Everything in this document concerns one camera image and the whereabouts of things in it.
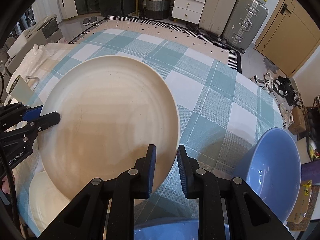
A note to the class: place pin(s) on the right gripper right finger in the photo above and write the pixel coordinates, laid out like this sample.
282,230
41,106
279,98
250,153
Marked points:
187,167

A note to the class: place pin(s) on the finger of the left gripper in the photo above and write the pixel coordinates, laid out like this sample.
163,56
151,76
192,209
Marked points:
32,113
40,123

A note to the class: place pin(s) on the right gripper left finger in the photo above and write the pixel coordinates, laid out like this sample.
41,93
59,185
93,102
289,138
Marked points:
143,181

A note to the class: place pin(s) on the blue bowl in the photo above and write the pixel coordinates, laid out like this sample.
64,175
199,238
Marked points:
167,228
272,169

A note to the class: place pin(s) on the large beige plate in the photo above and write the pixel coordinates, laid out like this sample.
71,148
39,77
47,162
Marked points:
111,109

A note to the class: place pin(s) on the left hand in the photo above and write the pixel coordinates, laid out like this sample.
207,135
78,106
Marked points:
5,185

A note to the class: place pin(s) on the white plastic bag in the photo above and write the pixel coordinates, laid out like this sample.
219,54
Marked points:
31,63

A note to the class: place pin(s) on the teal plaid tablecloth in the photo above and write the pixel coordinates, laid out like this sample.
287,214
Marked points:
222,113

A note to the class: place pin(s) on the grey slippers pair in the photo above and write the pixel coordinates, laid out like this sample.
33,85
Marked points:
90,21

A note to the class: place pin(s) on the cardboard box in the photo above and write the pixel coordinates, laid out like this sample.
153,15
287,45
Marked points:
302,203

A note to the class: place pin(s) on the shoe rack with shoes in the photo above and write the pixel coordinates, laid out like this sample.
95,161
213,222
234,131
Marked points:
312,124

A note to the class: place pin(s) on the silver suitcase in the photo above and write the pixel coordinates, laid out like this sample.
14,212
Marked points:
244,23

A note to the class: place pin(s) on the woven laundry basket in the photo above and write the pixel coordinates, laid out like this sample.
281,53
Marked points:
157,9

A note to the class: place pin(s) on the white drawer desk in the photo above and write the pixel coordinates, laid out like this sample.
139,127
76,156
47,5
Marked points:
190,2

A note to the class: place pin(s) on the wooden door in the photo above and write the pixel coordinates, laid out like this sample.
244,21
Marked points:
289,38

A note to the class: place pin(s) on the beige suitcase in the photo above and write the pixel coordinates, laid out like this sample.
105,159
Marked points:
215,15

